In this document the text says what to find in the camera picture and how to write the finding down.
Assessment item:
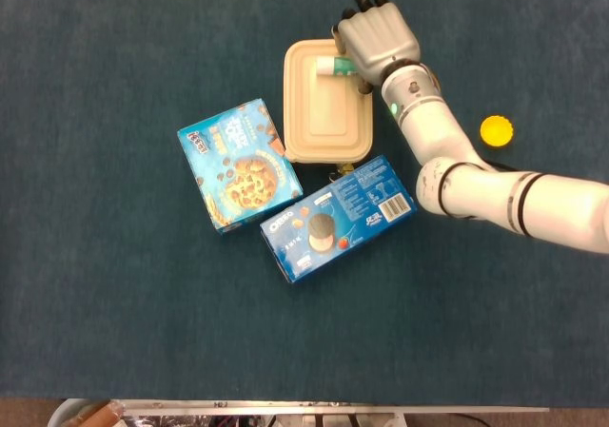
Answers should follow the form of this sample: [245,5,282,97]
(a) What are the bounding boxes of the metal table frame rail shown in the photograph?
[109,398,551,418]

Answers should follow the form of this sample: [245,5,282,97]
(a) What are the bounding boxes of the beige lidded lunch box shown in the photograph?
[282,38,377,165]

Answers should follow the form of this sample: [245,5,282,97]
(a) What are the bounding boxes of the yellow object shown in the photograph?
[479,114,515,148]

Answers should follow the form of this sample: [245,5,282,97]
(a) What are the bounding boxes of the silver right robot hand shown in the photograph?
[331,0,422,96]

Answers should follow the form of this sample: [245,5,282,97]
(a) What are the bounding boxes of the blue felt table cloth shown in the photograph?
[0,0,609,407]

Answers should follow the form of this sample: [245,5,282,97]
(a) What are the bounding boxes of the gold binder clip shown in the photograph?
[326,162,356,181]

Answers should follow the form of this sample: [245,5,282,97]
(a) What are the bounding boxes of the blue Oreo box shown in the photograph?
[259,154,419,284]

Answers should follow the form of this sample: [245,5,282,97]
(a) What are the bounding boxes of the white green glue stick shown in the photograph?
[315,55,358,75]

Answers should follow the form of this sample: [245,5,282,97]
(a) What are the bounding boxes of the light blue cookie box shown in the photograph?
[176,97,305,236]

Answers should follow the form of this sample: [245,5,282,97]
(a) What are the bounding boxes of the white plastic bucket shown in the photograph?
[47,398,113,427]

